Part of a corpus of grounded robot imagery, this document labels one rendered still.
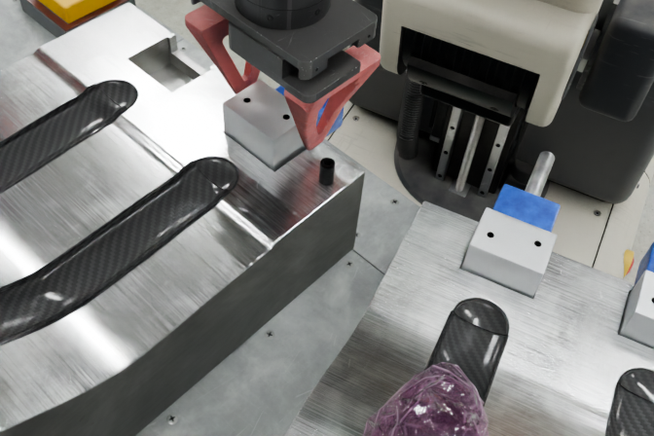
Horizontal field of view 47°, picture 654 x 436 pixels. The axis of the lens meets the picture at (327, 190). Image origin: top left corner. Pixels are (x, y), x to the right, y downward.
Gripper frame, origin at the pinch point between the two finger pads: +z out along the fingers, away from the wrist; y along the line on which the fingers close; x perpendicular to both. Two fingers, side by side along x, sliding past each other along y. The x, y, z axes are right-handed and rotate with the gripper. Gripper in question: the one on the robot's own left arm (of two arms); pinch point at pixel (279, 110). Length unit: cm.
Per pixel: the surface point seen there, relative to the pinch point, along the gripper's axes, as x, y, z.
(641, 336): 5.8, 26.9, 4.4
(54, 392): -22.4, 6.3, 1.3
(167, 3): 75, -118, 91
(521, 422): -4.7, 24.6, 4.1
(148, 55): -1.2, -13.4, 2.7
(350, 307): -2.5, 10.4, 10.8
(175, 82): -0.4, -11.3, 4.6
